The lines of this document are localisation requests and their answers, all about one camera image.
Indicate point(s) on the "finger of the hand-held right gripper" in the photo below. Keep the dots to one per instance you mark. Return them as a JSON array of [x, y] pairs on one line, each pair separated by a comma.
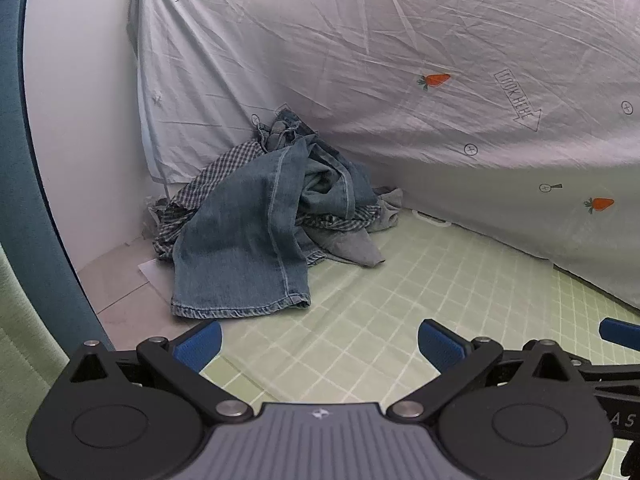
[[620, 334]]

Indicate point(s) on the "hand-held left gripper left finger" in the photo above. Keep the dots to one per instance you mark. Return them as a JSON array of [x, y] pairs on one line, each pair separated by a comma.
[[197, 347]]

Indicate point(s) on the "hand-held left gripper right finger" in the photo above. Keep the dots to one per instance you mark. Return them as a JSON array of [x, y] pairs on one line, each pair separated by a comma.
[[441, 347]]

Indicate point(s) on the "blue denim jeans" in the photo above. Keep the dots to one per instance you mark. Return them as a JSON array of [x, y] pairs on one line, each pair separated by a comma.
[[240, 240]]

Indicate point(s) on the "green checked sheet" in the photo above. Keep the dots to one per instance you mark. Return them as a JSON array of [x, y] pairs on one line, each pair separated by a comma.
[[375, 310]]

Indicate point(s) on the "white paper sheet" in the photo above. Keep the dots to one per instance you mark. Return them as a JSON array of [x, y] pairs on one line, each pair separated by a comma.
[[155, 275]]

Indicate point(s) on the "white loop tag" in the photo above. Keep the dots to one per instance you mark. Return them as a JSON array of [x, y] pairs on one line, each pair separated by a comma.
[[432, 219]]

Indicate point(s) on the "grey garment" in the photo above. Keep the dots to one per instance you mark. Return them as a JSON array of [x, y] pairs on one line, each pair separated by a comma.
[[350, 247]]

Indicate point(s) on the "blue plaid shirt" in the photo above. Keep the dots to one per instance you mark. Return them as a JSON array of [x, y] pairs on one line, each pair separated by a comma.
[[192, 195]]

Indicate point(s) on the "carrot print bed sheet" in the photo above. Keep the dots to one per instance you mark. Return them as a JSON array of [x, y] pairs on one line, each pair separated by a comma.
[[400, 60]]

